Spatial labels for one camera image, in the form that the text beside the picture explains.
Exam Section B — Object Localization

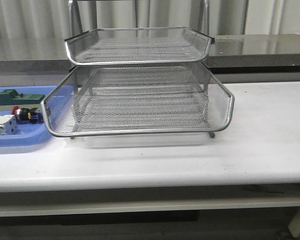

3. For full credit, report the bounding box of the silver wire rack frame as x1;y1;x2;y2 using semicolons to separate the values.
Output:
68;0;216;140

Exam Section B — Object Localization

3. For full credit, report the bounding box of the green and beige switch block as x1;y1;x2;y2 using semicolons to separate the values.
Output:
0;89;45;111

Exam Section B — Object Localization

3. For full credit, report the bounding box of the blue plastic tray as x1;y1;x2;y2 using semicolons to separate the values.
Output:
0;85;55;147

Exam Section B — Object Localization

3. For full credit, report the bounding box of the grey stone counter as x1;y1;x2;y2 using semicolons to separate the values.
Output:
0;34;300;74

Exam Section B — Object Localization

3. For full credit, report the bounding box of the red emergency stop button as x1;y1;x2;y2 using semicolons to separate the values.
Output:
11;106;44;124

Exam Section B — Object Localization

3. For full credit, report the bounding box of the white circuit breaker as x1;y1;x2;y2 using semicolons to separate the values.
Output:
0;114;18;136

